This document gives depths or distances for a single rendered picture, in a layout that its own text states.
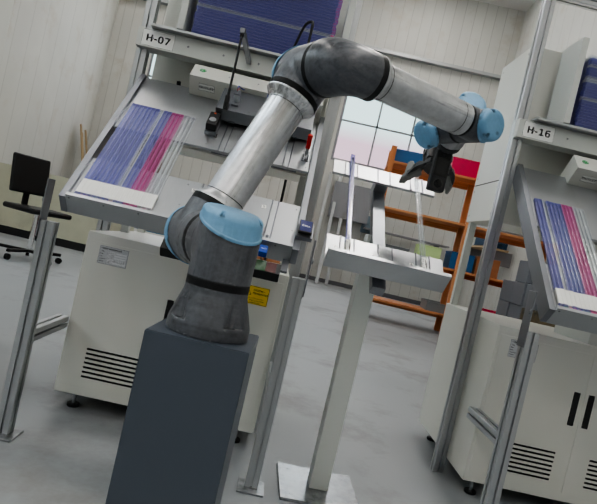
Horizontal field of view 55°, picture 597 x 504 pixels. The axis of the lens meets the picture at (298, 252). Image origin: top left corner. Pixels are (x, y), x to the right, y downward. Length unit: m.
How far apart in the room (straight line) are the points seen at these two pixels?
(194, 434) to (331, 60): 0.73
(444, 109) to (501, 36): 11.36
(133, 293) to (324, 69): 1.15
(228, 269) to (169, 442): 0.30
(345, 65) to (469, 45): 11.29
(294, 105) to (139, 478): 0.76
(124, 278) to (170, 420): 1.08
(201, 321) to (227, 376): 0.10
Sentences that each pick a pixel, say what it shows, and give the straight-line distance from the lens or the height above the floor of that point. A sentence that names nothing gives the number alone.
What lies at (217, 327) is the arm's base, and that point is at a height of 0.58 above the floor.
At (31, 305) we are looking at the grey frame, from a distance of 1.82.
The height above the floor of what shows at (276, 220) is 0.79.
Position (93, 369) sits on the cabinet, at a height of 0.16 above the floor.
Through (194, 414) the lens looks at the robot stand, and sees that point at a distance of 1.01.
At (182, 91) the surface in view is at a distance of 2.23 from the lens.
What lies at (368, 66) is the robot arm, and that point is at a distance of 1.16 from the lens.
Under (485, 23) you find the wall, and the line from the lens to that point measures 12.63.
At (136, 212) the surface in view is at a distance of 1.69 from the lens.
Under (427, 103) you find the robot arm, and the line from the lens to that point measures 1.26.
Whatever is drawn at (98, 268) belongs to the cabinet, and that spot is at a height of 0.50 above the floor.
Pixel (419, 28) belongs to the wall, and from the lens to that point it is 12.32.
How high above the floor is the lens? 0.75
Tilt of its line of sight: 1 degrees down
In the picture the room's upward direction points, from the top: 13 degrees clockwise
